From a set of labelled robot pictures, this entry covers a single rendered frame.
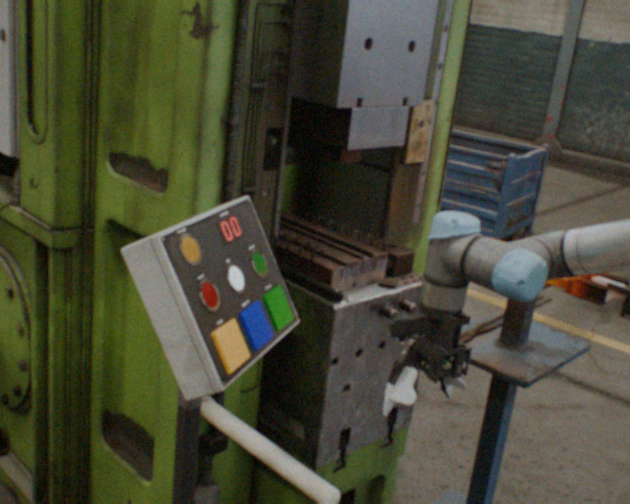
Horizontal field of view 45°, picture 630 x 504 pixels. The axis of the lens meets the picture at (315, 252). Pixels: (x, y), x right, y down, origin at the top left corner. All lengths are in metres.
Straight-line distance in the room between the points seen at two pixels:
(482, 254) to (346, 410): 0.90
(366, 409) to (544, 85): 8.01
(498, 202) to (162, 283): 4.36
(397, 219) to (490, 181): 3.34
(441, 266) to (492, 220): 4.32
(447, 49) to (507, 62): 7.82
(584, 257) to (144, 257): 0.69
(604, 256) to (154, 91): 1.12
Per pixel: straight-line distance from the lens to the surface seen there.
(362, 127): 1.78
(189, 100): 1.68
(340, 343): 1.85
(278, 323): 1.48
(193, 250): 1.32
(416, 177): 2.21
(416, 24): 1.86
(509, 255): 1.17
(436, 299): 1.25
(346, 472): 2.12
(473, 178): 5.55
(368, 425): 2.09
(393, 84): 1.83
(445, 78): 2.24
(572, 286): 2.01
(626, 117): 9.45
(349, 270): 1.88
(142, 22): 1.93
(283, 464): 1.71
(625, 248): 1.20
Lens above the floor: 1.59
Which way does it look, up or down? 18 degrees down
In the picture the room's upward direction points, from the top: 7 degrees clockwise
